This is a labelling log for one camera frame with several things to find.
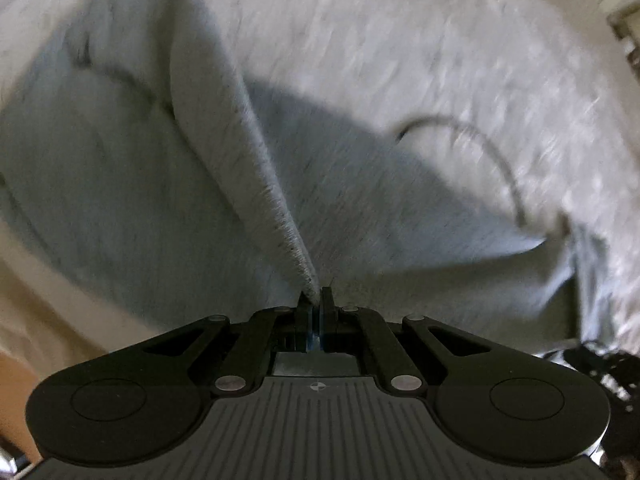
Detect bed with white embroidered cover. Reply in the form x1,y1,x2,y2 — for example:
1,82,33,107
0,0,640,361

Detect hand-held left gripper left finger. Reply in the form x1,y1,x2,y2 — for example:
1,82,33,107
144,292,319,395

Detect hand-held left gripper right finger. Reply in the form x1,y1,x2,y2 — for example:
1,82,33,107
321,287,494,394

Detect grey pants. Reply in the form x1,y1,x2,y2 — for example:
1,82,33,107
0,0,618,356

